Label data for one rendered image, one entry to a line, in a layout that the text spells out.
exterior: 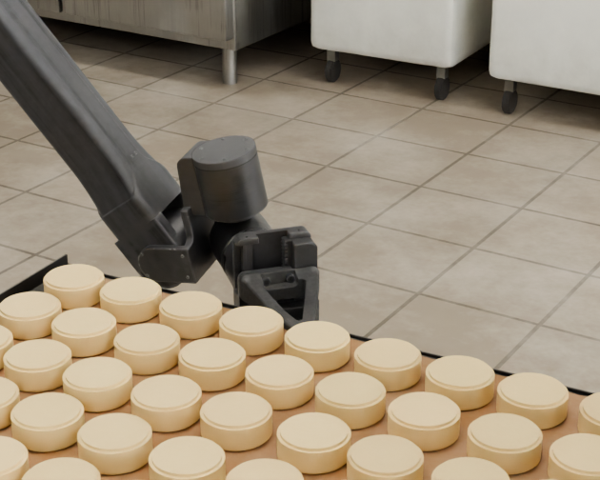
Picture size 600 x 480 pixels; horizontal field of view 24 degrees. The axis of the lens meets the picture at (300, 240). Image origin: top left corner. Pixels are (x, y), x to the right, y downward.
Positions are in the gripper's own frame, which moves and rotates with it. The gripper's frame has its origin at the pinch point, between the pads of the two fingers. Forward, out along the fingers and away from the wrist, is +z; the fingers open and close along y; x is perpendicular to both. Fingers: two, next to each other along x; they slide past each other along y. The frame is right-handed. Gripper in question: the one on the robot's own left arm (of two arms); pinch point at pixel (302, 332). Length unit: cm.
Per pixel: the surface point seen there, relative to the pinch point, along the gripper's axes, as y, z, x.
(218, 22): 68, -331, -74
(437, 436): -1.4, 19.5, -3.6
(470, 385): -2.1, 14.9, -7.9
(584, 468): -2.2, 26.8, -10.6
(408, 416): -2.2, 17.6, -2.1
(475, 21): 68, -309, -154
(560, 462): -2.1, 25.6, -9.5
